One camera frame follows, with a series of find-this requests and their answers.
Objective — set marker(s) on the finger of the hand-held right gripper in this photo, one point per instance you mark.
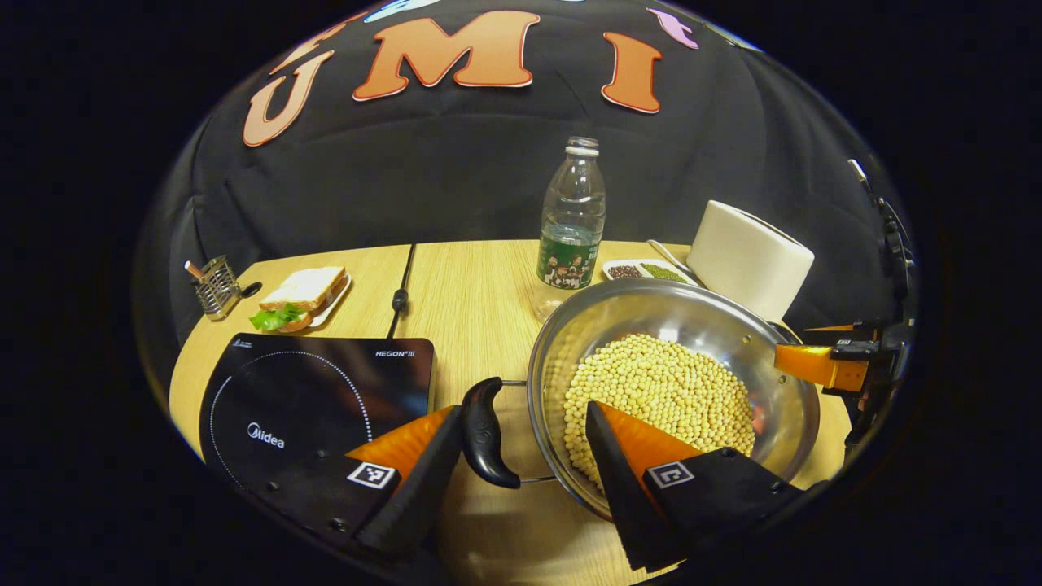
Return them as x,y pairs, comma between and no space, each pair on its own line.
814,366
838,329

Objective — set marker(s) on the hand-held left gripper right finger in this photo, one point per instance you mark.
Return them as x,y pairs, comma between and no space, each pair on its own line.
619,488

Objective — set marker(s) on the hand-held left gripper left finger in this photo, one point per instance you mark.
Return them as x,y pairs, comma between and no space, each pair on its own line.
431,488

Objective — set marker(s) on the large pile of yellow soybeans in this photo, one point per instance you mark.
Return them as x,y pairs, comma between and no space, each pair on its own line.
667,382

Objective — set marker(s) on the black induction cooktop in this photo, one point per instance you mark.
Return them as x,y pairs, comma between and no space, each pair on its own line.
309,391

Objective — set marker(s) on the white toaster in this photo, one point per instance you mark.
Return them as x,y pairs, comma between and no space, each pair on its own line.
749,260

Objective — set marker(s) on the portion of green mung beans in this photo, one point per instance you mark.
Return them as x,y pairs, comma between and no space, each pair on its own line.
663,273

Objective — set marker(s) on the white spoon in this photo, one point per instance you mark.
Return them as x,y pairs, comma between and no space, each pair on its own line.
663,254

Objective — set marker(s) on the white divided dish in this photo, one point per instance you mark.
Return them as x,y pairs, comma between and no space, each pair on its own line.
643,261

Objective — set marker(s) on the small white plate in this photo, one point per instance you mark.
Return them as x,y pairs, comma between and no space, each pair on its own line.
339,301

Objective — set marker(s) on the portion of dark red beans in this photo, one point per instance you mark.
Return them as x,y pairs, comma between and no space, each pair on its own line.
625,272

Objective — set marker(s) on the sandwich with lettuce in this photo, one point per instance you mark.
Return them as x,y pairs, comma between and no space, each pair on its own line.
305,286

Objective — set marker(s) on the clear plastic bottle green label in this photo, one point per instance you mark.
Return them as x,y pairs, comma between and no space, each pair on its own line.
574,212

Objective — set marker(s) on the black backdrop cloth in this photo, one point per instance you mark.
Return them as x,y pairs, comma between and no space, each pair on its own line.
407,179

